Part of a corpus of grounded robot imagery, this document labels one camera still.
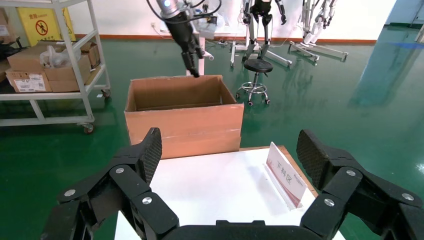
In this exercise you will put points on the white wheeled shelving cart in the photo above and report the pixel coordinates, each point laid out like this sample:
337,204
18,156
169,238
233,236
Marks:
71,49

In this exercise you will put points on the small dark cardboard box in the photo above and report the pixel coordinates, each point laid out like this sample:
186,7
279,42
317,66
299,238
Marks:
92,54

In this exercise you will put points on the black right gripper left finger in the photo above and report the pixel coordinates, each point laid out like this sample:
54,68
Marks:
132,185

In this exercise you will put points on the cardboard box with white label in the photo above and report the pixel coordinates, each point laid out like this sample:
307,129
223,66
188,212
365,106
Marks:
30,82

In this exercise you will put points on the wide plain cardboard box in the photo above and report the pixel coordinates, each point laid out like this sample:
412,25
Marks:
26,58

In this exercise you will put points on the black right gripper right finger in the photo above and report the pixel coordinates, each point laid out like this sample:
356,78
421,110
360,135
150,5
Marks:
348,187

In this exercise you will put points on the acrylic sign with red print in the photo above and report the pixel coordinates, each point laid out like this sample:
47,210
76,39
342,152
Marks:
285,175

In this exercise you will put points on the white humanoid robot on stand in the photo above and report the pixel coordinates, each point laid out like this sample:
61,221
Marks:
331,52

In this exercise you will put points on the black and white humanoid robot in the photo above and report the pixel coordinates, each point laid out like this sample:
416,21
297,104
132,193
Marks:
261,13

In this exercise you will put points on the clear plastic bag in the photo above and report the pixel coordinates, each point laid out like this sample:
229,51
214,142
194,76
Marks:
58,57

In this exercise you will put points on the large open cardboard box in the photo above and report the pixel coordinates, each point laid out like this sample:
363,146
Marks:
185,122

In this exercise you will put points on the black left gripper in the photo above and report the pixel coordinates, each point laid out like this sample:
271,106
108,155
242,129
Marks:
185,34

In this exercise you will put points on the yellow warning sign board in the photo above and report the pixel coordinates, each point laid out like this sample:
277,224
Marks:
39,26

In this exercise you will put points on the black stool with chrome base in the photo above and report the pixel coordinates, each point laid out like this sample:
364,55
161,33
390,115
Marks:
258,65

